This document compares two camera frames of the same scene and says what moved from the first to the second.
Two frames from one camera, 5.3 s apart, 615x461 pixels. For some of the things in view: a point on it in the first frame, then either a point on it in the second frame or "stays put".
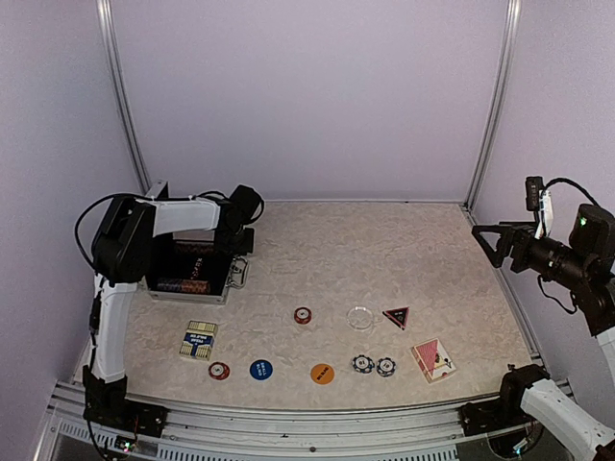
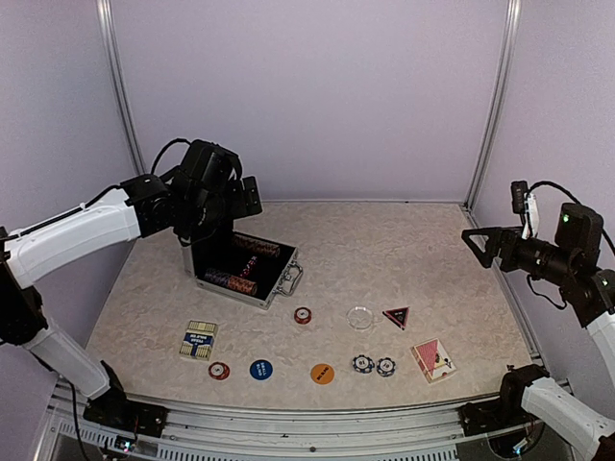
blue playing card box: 198,340 stays put
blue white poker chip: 385,367 stays put
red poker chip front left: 218,371 stays put
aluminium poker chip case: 192,268 → 247,268
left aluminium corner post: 109,24 stays put
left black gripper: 249,246 → 239,207
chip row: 194,247 → 243,241
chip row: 183,285 → 234,282
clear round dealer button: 359,318 stays put
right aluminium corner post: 509,44 stays put
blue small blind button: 260,370 stays put
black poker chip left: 363,364 stays put
